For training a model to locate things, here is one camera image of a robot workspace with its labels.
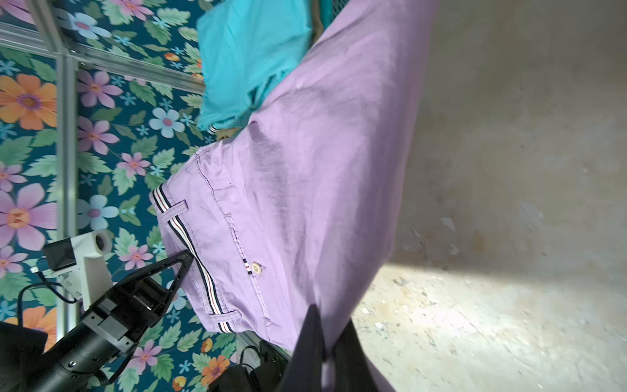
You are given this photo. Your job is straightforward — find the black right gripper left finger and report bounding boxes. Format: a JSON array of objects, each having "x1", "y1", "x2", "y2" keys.
[{"x1": 276, "y1": 305, "x2": 325, "y2": 392}]

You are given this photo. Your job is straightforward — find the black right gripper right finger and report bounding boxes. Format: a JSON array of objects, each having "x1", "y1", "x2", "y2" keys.
[{"x1": 333, "y1": 321, "x2": 378, "y2": 392}]

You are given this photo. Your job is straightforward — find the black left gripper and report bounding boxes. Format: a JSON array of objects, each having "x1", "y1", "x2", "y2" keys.
[{"x1": 82, "y1": 251, "x2": 194, "y2": 353}]

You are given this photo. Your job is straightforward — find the purple pants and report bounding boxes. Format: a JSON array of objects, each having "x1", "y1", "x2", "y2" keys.
[{"x1": 150, "y1": 1, "x2": 438, "y2": 391}]

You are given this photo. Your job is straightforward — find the teal pants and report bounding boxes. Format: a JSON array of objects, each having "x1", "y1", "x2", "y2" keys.
[{"x1": 197, "y1": 1, "x2": 313, "y2": 132}]

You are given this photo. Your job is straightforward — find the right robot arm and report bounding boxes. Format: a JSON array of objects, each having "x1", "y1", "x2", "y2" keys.
[{"x1": 207, "y1": 305, "x2": 379, "y2": 391}]

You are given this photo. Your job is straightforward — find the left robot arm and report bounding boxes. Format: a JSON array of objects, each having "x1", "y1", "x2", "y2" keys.
[{"x1": 1, "y1": 251, "x2": 195, "y2": 391}]

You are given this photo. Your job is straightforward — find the teal plastic basket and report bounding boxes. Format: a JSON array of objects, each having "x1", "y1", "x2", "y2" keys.
[{"x1": 319, "y1": 0, "x2": 349, "y2": 29}]

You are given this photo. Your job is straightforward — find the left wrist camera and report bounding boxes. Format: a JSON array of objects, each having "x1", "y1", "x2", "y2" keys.
[{"x1": 42, "y1": 230, "x2": 114, "y2": 310}]

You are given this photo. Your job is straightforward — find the aluminium cage frame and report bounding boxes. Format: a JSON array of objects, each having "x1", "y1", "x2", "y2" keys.
[{"x1": 1, "y1": 1, "x2": 212, "y2": 344}]

